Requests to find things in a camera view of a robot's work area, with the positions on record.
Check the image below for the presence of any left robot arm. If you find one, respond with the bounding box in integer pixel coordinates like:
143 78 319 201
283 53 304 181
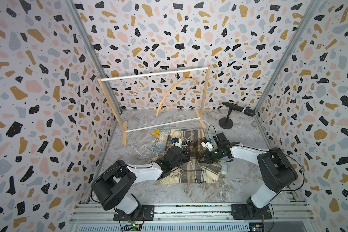
91 145 191 219

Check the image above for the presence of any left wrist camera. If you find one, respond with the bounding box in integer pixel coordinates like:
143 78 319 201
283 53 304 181
172 137 182 148

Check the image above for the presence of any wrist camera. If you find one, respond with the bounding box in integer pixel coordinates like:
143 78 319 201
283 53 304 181
201 139 214 152
172 137 182 148

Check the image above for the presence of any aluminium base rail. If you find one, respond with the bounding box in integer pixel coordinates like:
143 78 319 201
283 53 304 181
66 202 319 232

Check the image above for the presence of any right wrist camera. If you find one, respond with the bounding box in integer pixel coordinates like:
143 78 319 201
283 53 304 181
201 139 214 152

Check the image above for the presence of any wooden clothes hanger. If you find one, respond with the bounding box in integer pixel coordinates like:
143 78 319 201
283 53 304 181
156 71 198 118

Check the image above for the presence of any wooden clothes rack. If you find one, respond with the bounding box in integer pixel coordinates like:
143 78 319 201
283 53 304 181
97 66 211 146

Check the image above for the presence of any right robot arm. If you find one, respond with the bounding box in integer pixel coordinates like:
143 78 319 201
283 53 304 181
199 133 298 220

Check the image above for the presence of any yellow and wood block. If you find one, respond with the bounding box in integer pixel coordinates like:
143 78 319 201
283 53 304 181
150 129 160 139

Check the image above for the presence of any brown plaid fringed scarf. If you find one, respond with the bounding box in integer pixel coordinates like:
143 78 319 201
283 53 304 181
149 128 223 185

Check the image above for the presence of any black microphone on stand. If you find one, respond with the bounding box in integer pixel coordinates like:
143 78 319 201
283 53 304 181
218 101 256 130

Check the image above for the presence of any light blue wire hanger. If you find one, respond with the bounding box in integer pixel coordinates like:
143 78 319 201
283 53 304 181
180 129 207 184

